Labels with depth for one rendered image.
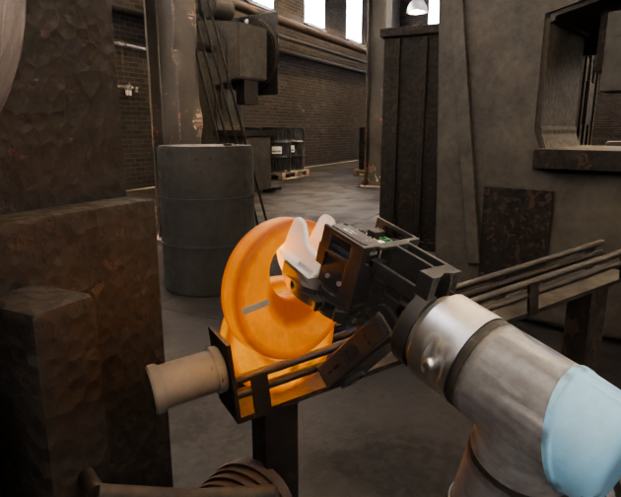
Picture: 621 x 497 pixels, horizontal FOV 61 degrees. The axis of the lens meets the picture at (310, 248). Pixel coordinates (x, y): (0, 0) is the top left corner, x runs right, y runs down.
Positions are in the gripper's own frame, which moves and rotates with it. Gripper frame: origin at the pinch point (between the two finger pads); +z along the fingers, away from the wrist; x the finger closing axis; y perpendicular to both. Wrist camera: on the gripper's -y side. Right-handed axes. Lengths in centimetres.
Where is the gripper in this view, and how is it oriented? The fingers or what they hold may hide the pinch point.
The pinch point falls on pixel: (286, 249)
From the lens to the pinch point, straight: 56.9
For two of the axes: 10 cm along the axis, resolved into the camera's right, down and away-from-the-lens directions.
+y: 1.8, -9.0, -4.0
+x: -7.7, 1.2, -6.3
